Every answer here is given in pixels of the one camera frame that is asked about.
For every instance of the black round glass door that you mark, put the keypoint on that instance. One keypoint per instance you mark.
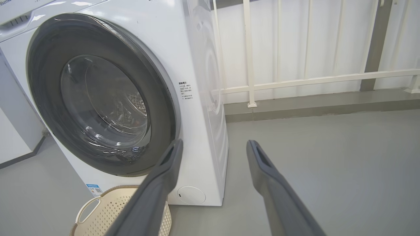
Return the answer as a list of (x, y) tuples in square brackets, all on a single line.
[(42, 82)]

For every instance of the white metal railing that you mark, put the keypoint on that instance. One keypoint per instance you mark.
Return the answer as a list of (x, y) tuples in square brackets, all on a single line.
[(249, 49)]

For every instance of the white front-load washing machine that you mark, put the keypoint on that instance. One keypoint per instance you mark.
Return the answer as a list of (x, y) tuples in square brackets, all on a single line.
[(197, 131)]

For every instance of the grey raised floor ledge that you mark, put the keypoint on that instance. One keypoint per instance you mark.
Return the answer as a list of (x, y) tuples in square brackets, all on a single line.
[(328, 101)]

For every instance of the cream perforated laundry basket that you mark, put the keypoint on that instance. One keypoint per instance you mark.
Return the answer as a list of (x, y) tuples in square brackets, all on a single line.
[(98, 216)]

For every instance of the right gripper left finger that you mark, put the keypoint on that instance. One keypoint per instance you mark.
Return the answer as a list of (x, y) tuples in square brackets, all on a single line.
[(151, 203)]

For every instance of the blue energy label sticker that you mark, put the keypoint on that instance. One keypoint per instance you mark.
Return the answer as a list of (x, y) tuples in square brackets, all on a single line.
[(94, 190)]

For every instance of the white detergent drawer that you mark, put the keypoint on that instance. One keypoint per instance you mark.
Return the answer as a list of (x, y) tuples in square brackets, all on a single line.
[(16, 28)]

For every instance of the grey vertical post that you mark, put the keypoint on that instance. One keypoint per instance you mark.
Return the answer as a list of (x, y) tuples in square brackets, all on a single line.
[(377, 39)]

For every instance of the perforated steel drum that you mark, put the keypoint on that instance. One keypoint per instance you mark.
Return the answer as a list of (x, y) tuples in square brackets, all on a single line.
[(137, 101)]

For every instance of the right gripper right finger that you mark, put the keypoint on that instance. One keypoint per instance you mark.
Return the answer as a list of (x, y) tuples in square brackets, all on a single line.
[(282, 206)]

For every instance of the round white filter cover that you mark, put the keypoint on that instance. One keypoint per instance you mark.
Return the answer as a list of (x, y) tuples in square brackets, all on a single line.
[(191, 195)]

